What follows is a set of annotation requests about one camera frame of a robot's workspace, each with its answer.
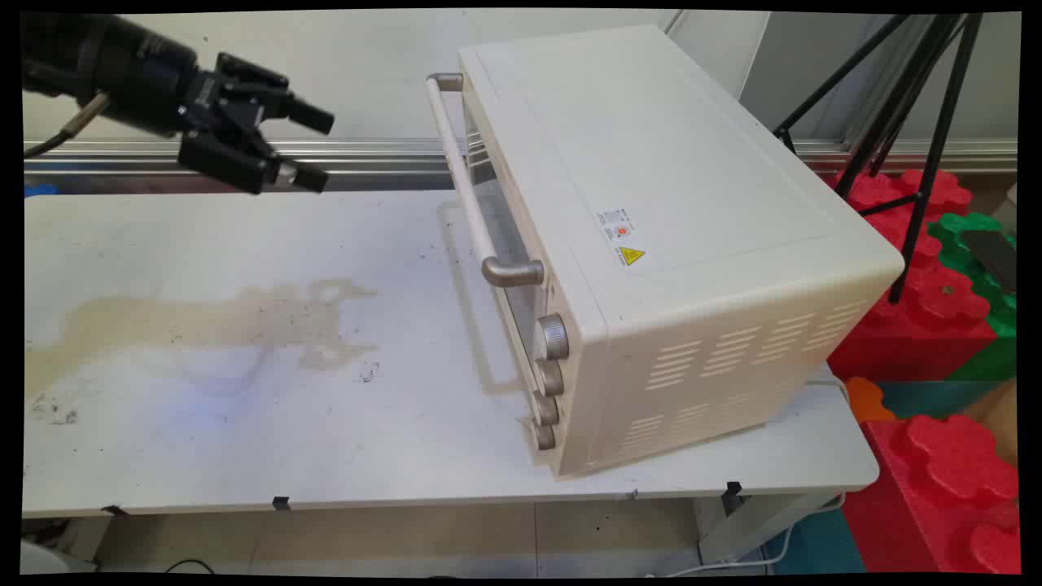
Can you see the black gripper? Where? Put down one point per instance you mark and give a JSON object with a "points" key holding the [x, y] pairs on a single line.
{"points": [[122, 69]]}

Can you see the blue object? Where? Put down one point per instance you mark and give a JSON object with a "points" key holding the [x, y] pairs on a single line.
{"points": [[39, 190]]}

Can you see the large silver oven knob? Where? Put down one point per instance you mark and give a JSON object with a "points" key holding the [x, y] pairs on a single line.
{"points": [[553, 336]]}

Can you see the white label sticker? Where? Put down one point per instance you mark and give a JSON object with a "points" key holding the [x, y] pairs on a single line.
{"points": [[615, 225]]}

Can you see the yellow warning sticker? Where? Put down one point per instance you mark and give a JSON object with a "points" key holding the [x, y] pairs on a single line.
{"points": [[632, 255]]}

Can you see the small silver oven knob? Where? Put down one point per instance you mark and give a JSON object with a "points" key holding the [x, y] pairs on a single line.
{"points": [[545, 437]]}

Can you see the cream toaster oven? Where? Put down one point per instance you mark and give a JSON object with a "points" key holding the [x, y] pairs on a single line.
{"points": [[692, 244]]}

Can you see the white table leg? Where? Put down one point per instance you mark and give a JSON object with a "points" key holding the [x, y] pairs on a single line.
{"points": [[757, 529]]}

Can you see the orange foam piece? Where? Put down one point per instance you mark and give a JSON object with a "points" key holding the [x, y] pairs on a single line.
{"points": [[867, 400]]}

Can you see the black tripod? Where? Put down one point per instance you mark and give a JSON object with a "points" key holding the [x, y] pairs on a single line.
{"points": [[928, 163]]}

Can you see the teal foam mat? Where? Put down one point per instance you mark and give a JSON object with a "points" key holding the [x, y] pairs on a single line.
{"points": [[822, 545]]}

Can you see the dark flat object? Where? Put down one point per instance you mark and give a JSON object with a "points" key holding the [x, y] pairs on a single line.
{"points": [[993, 256]]}

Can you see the green foam block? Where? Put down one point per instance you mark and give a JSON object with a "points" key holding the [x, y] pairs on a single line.
{"points": [[997, 325]]}

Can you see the big red foam block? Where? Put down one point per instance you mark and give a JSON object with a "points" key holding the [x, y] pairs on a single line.
{"points": [[944, 488]]}

